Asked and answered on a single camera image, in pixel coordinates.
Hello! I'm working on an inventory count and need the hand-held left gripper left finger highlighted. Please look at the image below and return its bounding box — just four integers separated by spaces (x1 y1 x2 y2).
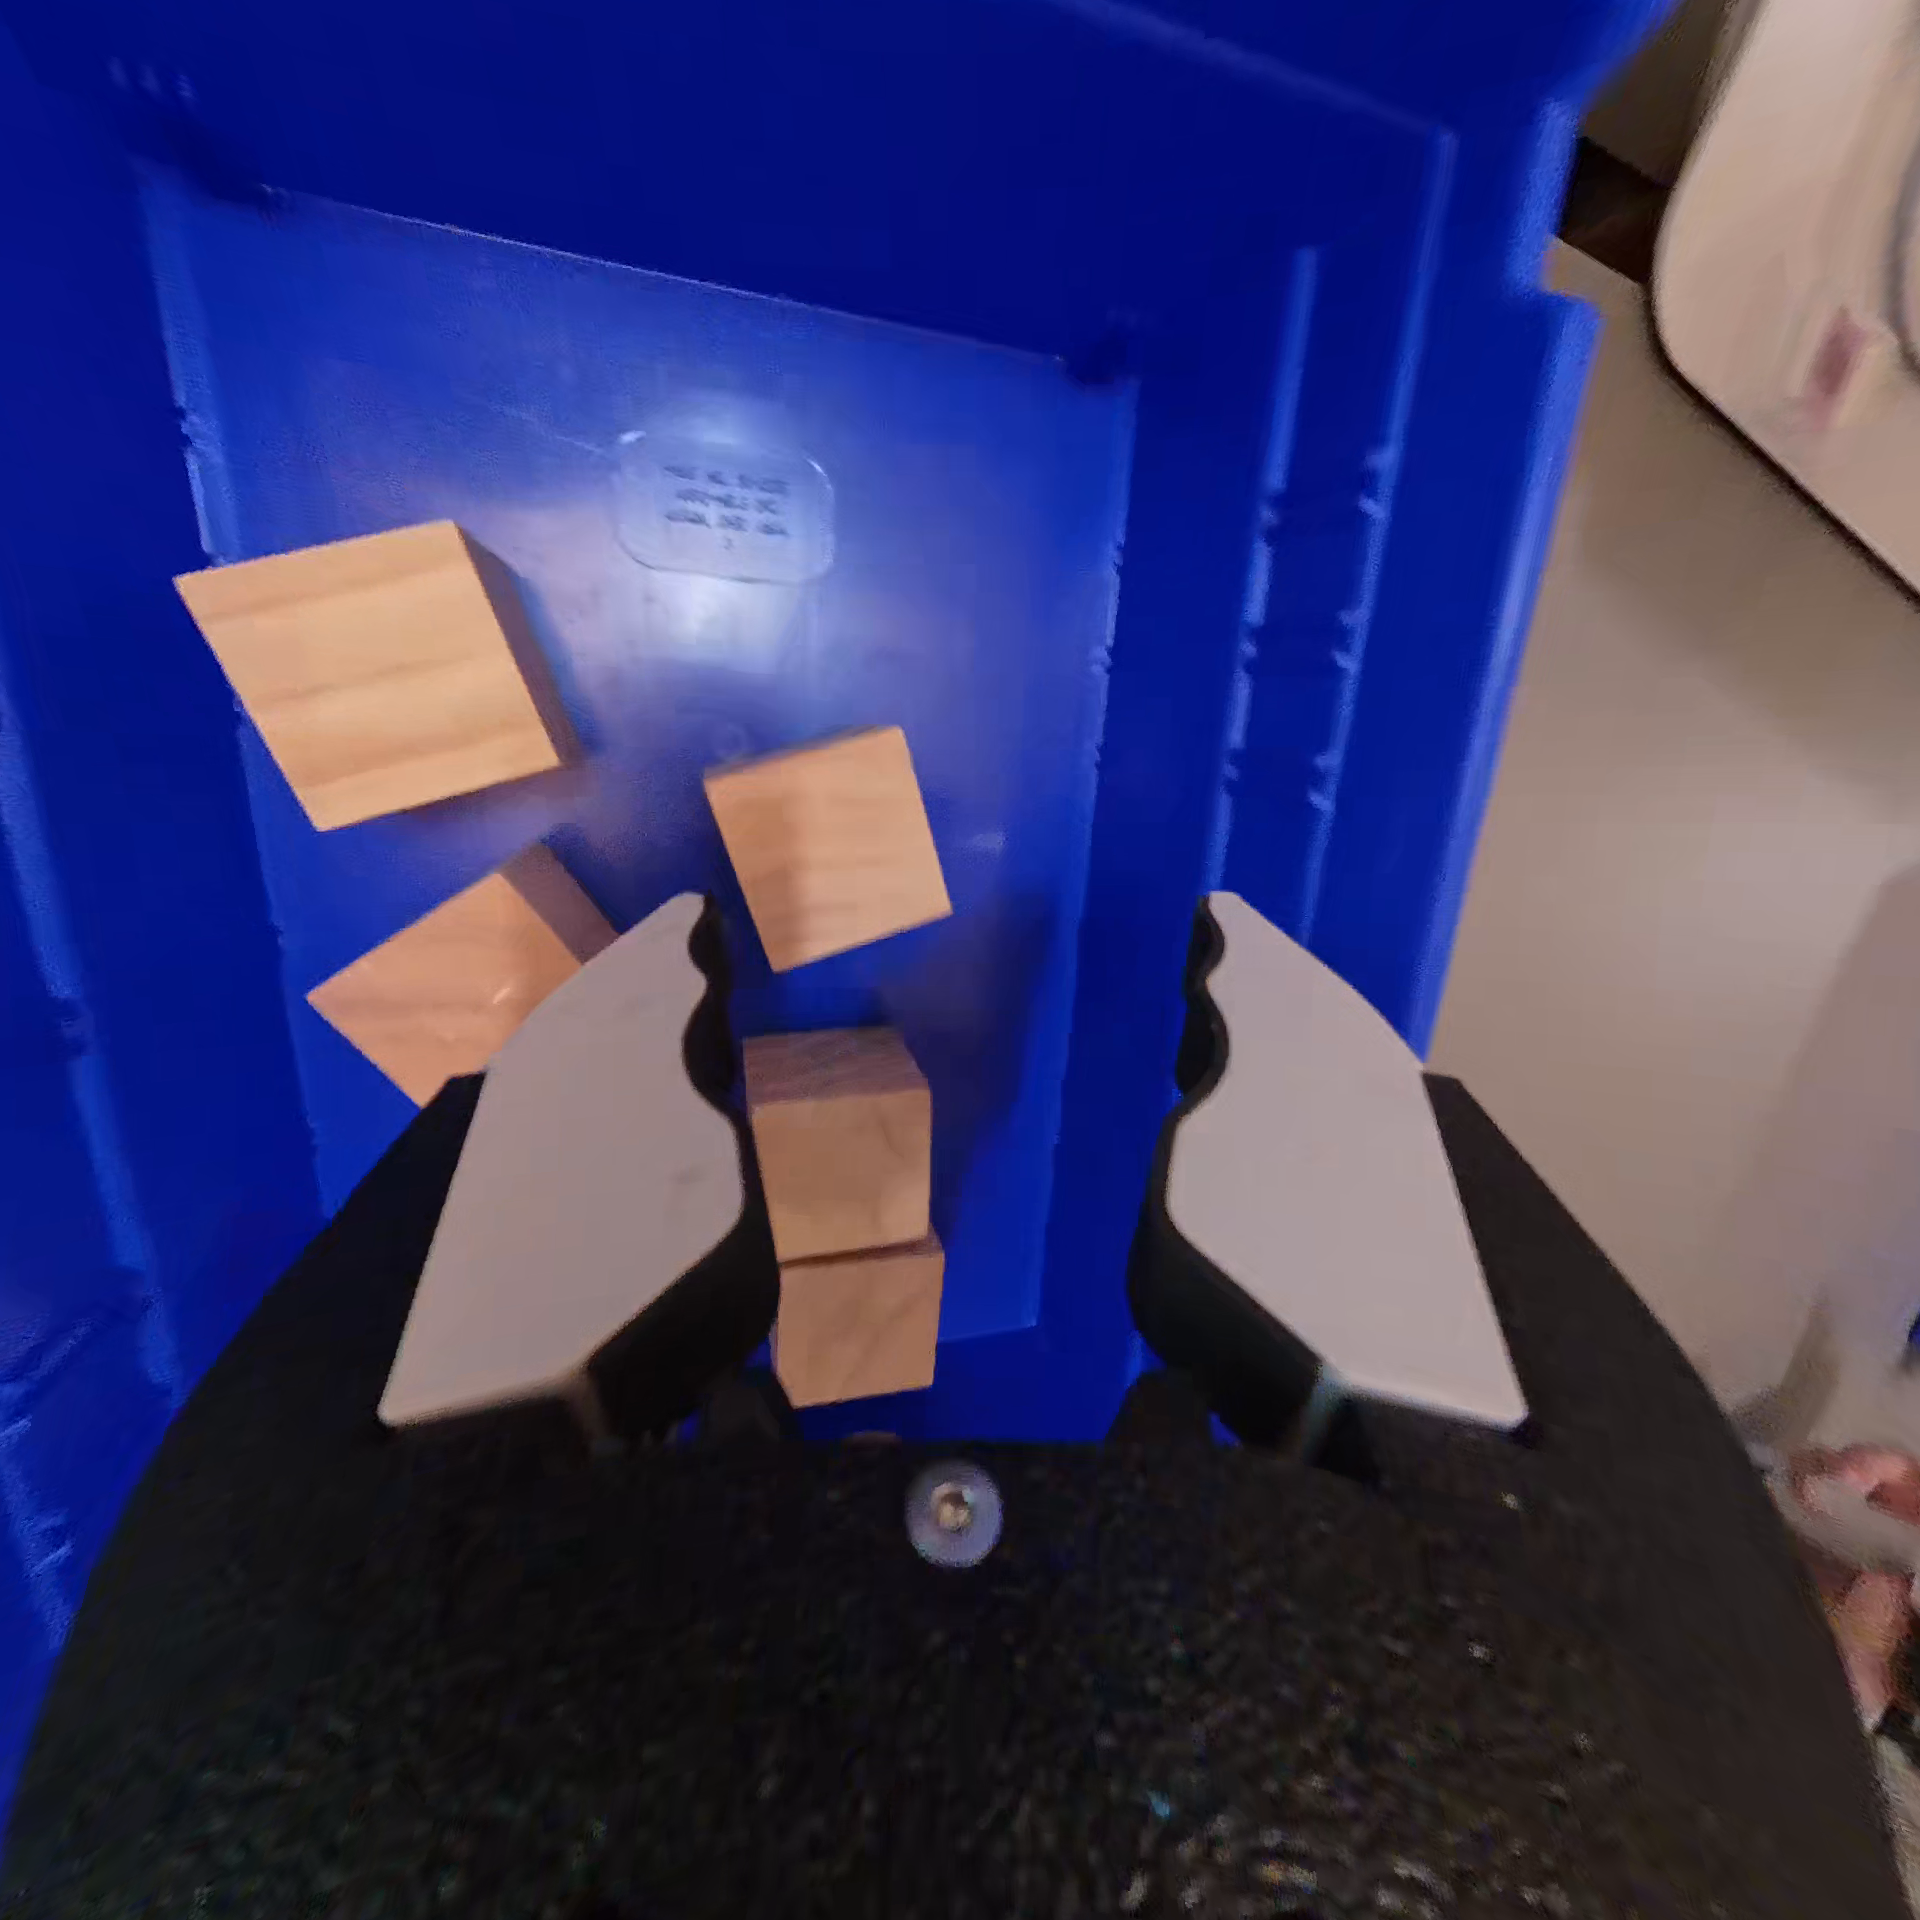
375 890 779 1458

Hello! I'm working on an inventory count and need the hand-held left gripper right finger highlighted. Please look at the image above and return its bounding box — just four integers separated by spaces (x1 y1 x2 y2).
1127 890 1532 1468

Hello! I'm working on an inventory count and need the blue-striped wooden cube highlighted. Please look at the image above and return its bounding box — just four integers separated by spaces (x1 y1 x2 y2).
702 726 953 972
769 1234 946 1411
174 520 583 834
302 844 621 1110
742 1030 934 1259

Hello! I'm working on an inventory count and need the blue plastic bin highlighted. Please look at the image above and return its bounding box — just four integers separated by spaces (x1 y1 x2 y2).
0 0 1688 1786

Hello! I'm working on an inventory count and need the small clear label packet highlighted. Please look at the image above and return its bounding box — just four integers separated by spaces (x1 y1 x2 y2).
1799 306 1868 416

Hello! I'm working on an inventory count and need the instruction board on stand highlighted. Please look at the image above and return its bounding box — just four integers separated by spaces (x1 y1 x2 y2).
1645 0 1920 601

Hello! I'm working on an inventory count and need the black table cable flap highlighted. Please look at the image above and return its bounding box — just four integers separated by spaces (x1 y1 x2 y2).
1561 130 1679 278

